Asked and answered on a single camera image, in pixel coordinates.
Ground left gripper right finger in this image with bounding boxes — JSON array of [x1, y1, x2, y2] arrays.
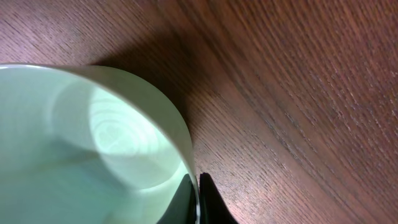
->
[[199, 172, 238, 224]]

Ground small teal bowl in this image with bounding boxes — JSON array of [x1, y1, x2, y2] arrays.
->
[[1, 63, 200, 223]]

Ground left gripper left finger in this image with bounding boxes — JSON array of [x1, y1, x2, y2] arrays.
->
[[157, 174, 197, 224]]

